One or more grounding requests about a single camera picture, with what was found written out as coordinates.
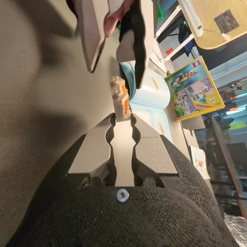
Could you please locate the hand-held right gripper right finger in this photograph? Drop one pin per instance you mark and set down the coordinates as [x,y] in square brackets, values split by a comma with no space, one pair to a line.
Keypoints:
[154,152]

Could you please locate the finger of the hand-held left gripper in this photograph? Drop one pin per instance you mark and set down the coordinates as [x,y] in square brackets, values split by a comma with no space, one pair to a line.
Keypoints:
[149,23]
[92,29]

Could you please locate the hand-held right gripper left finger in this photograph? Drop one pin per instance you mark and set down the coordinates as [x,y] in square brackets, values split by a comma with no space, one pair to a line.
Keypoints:
[90,150]

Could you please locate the white and orange lego model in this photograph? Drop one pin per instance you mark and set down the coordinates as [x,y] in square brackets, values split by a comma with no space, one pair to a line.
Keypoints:
[117,96]

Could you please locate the yellow lego box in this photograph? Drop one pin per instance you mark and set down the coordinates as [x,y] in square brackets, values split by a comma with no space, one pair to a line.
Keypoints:
[193,92]

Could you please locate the small red object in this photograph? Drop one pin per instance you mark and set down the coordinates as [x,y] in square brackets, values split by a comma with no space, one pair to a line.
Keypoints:
[170,52]

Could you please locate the printed paper sheet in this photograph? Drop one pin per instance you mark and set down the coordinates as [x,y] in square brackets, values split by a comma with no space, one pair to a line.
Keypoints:
[198,162]

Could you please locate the light blue instruction booklet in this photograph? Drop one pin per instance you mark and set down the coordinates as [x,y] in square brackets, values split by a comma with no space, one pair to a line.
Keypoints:
[150,92]

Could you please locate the light wooden tabletop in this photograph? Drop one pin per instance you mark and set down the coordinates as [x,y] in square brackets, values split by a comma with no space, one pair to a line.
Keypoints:
[208,7]

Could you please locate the white table frame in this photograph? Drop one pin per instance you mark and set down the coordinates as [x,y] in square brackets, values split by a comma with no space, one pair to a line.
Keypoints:
[191,18]

